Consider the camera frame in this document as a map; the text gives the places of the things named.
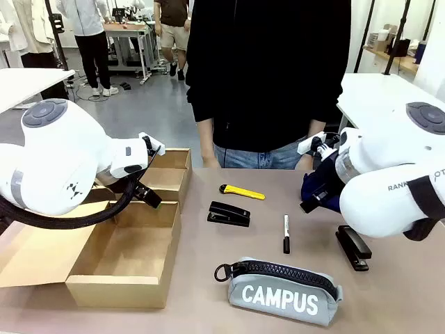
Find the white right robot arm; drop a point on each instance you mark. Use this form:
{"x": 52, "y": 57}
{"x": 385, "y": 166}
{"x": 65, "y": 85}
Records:
{"x": 382, "y": 208}

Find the white side table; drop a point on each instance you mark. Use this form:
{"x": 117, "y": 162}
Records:
{"x": 28, "y": 83}
{"x": 375, "y": 97}

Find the background workbench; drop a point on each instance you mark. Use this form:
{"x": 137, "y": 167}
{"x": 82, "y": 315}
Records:
{"x": 132, "y": 33}

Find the wooden wall shelf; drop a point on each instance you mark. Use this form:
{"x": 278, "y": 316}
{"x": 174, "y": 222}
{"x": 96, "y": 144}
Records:
{"x": 408, "y": 66}

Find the yellow utility knife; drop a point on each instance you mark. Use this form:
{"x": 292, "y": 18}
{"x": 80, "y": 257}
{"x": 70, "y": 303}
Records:
{"x": 240, "y": 190}

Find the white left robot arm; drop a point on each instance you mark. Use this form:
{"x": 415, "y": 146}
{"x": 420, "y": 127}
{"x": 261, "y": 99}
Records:
{"x": 52, "y": 156}

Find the bystander in white jacket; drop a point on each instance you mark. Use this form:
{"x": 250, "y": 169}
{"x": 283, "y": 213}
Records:
{"x": 90, "y": 45}

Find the small brown carton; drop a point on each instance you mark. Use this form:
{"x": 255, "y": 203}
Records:
{"x": 377, "y": 45}

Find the short black stapler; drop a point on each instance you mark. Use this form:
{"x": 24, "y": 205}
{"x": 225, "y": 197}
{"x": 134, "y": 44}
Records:
{"x": 226, "y": 210}

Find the black white marker pen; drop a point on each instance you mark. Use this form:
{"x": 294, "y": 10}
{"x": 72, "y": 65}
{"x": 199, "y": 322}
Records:
{"x": 286, "y": 231}

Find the bystander in cream coat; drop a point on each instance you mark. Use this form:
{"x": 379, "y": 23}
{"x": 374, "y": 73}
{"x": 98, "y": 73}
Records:
{"x": 31, "y": 24}

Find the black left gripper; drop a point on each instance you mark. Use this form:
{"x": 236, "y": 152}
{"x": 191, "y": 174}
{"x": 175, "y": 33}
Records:
{"x": 118, "y": 184}

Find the navy campus pencil case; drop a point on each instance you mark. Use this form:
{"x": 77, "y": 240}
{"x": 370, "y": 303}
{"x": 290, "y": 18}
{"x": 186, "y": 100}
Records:
{"x": 307, "y": 184}

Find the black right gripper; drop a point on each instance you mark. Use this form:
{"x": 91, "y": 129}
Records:
{"x": 330, "y": 174}

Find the grey campus pencil case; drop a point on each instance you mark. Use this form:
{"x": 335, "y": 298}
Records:
{"x": 278, "y": 302}

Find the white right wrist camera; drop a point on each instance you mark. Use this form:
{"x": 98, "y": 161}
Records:
{"x": 307, "y": 144}

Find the small cardboard box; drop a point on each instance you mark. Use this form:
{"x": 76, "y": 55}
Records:
{"x": 170, "y": 181}

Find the black tripod pole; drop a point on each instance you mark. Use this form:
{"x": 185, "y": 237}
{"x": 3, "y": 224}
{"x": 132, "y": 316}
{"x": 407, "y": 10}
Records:
{"x": 361, "y": 45}
{"x": 59, "y": 45}
{"x": 396, "y": 45}

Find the person's right forearm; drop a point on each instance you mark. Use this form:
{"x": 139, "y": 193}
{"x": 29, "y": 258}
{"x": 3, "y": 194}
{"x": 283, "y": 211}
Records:
{"x": 205, "y": 135}

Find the thin black pole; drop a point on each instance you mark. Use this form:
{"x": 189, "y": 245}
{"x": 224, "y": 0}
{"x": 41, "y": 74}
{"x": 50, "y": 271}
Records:
{"x": 429, "y": 21}

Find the black floor slippers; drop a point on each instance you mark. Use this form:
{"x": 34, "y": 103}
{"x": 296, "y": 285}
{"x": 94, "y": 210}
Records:
{"x": 125, "y": 86}

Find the dark blue bottle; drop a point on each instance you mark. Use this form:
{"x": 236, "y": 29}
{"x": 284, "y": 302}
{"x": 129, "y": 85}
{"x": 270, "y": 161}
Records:
{"x": 420, "y": 52}

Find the person in black hoodie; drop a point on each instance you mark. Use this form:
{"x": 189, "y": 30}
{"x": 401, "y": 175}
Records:
{"x": 267, "y": 69}

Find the black box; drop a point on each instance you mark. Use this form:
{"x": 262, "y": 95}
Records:
{"x": 404, "y": 48}

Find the person's left hand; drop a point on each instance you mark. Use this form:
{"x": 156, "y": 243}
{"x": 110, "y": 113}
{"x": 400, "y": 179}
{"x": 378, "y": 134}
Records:
{"x": 305, "y": 163}

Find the person's right hand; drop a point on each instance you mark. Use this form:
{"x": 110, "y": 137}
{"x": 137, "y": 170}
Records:
{"x": 209, "y": 159}

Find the person's left forearm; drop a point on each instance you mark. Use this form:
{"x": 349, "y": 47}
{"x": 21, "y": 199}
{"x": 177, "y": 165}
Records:
{"x": 317, "y": 128}

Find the long black stapler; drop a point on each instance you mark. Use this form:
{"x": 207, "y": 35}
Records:
{"x": 353, "y": 247}

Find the bystander in beige shorts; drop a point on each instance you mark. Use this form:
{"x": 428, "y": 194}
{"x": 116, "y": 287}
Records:
{"x": 172, "y": 35}

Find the large cardboard box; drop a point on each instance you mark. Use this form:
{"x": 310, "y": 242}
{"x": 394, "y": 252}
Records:
{"x": 121, "y": 250}

